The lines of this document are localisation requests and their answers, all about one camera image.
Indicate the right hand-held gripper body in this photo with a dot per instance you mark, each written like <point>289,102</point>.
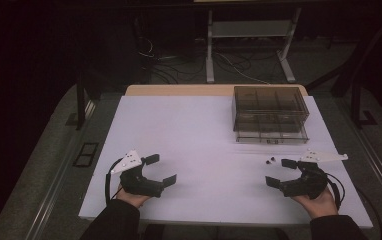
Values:
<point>309,185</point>

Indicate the black metal stand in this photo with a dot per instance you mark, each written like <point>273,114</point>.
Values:
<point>359,106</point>
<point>80,103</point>

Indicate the person's right hand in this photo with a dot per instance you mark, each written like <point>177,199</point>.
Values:
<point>320,206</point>

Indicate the smoky transparent drawer box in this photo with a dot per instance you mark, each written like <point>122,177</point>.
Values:
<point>269,103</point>

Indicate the metal floor rail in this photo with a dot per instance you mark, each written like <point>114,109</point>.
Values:
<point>57,186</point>
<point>380,166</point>

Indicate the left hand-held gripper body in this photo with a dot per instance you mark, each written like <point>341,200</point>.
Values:
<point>135,183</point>

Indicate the person's left hand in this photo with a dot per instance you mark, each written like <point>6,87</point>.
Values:
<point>133,199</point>

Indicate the white metal desk frame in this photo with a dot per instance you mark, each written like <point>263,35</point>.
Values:
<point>250,29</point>

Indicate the black floor socket plate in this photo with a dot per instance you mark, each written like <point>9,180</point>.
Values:
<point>86,154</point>

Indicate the white table mat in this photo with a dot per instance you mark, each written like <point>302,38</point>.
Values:
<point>205,150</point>

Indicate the transparent drawer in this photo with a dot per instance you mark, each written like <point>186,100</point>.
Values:
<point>272,136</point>

